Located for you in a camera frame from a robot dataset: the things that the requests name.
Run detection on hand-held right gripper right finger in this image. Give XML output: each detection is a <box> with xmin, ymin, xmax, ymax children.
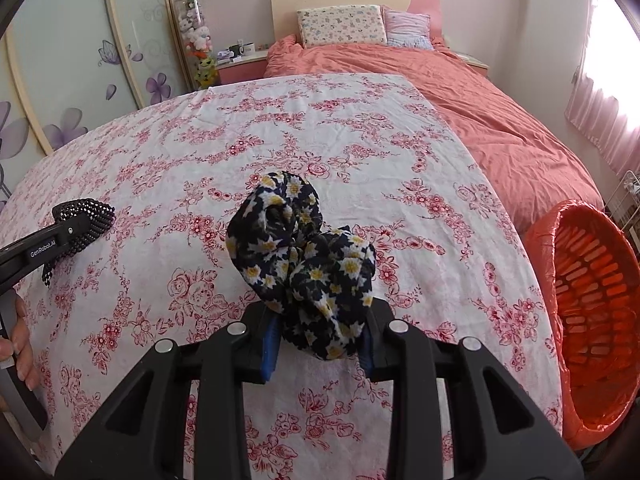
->
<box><xmin>360</xmin><ymin>300</ymin><xmax>586</xmax><ymax>480</ymax></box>

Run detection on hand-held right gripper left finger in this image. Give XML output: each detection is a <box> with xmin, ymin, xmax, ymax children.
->
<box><xmin>54</xmin><ymin>302</ymin><xmax>282</xmax><ymax>480</ymax></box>

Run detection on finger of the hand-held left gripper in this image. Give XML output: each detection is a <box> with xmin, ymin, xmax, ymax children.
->
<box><xmin>54</xmin><ymin>214</ymin><xmax>110</xmax><ymax>252</ymax></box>

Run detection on black daisy print cloth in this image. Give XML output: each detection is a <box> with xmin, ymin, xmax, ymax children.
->
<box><xmin>225</xmin><ymin>170</ymin><xmax>377</xmax><ymax>362</ymax></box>

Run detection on orange slatted basket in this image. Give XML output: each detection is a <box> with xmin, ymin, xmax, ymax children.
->
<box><xmin>524</xmin><ymin>199</ymin><xmax>640</xmax><ymax>452</ymax></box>

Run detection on person's left hand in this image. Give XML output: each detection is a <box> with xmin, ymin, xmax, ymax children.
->
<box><xmin>0</xmin><ymin>294</ymin><xmax>34</xmax><ymax>392</ymax></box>

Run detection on wardrobe doors with purple flowers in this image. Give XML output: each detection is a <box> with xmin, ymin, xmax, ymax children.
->
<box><xmin>0</xmin><ymin>0</ymin><xmax>195</xmax><ymax>211</ymax></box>

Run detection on white red floral blanket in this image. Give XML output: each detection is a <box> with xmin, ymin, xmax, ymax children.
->
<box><xmin>0</xmin><ymin>72</ymin><xmax>566</xmax><ymax>480</ymax></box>

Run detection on clear tube of plush toys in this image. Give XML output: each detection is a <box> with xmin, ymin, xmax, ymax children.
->
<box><xmin>174</xmin><ymin>0</ymin><xmax>221</xmax><ymax>92</ymax></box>

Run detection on pink white nightstand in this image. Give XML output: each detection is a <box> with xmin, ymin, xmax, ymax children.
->
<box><xmin>215</xmin><ymin>50</ymin><xmax>271</xmax><ymax>87</ymax></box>

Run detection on coral duvet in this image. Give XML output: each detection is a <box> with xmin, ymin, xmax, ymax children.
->
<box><xmin>263</xmin><ymin>34</ymin><xmax>607</xmax><ymax>235</ymax></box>

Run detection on cluttered white rack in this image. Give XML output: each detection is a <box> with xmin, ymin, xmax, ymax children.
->
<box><xmin>606</xmin><ymin>170</ymin><xmax>640</xmax><ymax>241</ymax></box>

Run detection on beige bedside table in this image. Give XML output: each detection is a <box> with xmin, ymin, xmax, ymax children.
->
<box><xmin>444</xmin><ymin>47</ymin><xmax>490</xmax><ymax>79</ymax></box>

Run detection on floral print pillow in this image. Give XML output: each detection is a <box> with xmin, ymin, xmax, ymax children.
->
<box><xmin>296</xmin><ymin>4</ymin><xmax>389</xmax><ymax>49</ymax></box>

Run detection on pink striped pillow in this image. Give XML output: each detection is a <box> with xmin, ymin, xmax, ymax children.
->
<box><xmin>382</xmin><ymin>7</ymin><xmax>435</xmax><ymax>52</ymax></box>

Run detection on pink curtain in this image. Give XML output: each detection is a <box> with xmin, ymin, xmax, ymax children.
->
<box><xmin>564</xmin><ymin>0</ymin><xmax>640</xmax><ymax>162</ymax></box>

